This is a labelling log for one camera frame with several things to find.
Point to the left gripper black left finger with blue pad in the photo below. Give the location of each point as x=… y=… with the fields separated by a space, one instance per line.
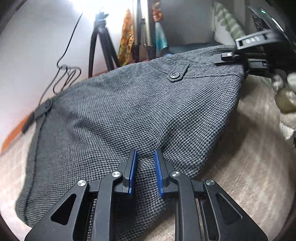
x=85 y=212

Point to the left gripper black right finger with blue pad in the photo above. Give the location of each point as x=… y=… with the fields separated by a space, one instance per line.
x=203 y=210

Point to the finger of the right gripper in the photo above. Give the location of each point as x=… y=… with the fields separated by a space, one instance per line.
x=226 y=58

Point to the grey houndstooth shorts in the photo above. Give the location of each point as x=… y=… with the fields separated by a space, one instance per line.
x=179 y=104

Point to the gloved right hand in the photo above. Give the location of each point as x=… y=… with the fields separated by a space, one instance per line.
x=284 y=87

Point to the green striped white pillow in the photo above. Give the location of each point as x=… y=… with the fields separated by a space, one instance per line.
x=225 y=26

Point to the folded dark garment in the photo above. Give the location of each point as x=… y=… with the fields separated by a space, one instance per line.
x=189 y=47

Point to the teal hanging cloth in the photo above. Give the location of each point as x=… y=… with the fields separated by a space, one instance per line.
x=160 y=39

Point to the orange patterned hanging cloth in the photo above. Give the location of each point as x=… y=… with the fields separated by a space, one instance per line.
x=127 y=39

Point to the black light tripod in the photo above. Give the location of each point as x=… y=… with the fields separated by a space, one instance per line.
x=100 y=31

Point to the white ring light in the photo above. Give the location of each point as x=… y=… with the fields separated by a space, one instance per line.
x=95 y=7

